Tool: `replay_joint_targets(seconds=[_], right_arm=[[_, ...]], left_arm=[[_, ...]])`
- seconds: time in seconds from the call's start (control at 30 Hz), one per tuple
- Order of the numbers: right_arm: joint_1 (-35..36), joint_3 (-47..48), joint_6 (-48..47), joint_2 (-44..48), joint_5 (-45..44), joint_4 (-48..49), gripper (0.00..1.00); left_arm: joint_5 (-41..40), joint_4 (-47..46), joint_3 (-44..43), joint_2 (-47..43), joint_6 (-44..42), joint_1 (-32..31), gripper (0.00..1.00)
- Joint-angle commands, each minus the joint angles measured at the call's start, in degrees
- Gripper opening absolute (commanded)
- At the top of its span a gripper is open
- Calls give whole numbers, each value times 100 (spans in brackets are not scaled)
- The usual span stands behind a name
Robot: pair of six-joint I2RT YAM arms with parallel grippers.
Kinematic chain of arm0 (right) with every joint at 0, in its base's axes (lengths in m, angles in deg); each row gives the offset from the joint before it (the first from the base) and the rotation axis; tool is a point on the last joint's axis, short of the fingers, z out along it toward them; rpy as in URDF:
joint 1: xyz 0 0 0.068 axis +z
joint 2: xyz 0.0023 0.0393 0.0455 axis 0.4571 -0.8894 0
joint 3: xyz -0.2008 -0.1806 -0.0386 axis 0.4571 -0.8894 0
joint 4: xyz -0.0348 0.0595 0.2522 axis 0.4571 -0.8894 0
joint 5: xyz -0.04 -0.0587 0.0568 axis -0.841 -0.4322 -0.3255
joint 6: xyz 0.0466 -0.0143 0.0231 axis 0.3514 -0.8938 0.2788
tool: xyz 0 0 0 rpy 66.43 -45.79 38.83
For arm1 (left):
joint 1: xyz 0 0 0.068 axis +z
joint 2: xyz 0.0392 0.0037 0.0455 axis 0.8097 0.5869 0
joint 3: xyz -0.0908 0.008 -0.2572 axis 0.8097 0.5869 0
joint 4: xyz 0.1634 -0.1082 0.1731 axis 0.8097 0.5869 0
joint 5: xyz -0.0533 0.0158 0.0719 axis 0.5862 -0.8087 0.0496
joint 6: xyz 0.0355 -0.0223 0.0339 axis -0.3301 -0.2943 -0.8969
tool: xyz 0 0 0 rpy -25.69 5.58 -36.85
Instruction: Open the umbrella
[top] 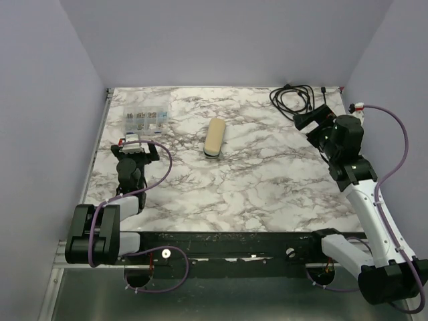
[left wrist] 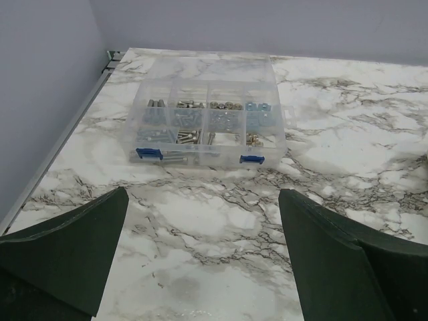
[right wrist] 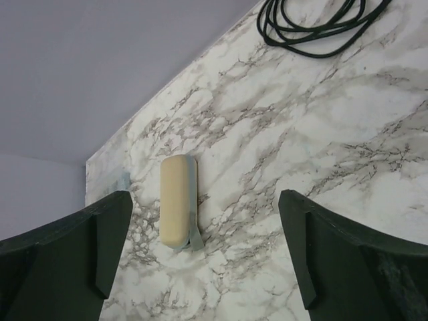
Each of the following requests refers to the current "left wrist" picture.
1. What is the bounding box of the aluminium table edge rail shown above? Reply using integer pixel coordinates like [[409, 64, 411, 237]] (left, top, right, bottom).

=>
[[1, 51, 126, 235]]

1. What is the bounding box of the clear plastic screw organizer box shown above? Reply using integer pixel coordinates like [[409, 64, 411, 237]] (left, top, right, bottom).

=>
[[120, 52, 292, 168]]

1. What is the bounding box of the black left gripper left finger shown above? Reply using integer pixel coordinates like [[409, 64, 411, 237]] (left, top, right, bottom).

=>
[[1, 187, 129, 320]]

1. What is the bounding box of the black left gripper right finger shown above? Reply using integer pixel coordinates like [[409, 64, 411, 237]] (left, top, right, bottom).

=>
[[278, 189, 427, 320]]

